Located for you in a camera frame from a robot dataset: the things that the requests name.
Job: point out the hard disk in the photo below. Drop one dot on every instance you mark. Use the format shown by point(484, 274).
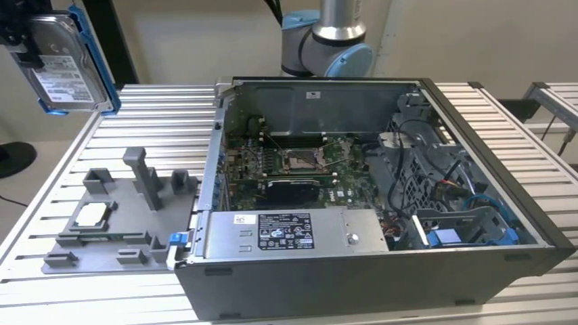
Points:
point(59, 78)

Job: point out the black vertical post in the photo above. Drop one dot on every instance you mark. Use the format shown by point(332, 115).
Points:
point(117, 40)

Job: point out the silver CPU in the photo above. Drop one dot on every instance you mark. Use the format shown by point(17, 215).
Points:
point(92, 215)

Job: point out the black PC case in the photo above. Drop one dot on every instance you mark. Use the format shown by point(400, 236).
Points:
point(315, 287)

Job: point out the RAM slot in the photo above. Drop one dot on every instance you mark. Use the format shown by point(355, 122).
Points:
point(293, 140)
point(293, 135)

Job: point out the aluminium slat side table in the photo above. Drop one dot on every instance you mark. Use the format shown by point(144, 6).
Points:
point(559, 98)

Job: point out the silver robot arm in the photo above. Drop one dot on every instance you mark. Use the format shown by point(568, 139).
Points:
point(334, 20)

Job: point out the black graphics card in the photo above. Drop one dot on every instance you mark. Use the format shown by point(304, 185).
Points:
point(291, 194)

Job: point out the CPU socket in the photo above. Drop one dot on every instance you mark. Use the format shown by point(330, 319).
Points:
point(300, 160)

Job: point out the silver power supply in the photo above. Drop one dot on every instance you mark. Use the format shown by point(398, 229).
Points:
point(225, 237)

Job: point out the black round stand base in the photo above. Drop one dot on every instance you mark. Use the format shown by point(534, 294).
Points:
point(14, 159)

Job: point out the blue case latch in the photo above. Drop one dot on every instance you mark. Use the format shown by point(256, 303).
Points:
point(176, 238)

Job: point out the grey metal drive cage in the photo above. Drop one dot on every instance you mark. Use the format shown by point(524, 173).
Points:
point(419, 159)

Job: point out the grey parts rack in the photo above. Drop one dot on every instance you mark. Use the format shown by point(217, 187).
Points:
point(131, 220)

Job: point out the green motherboard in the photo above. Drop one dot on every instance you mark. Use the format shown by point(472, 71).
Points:
point(352, 189)

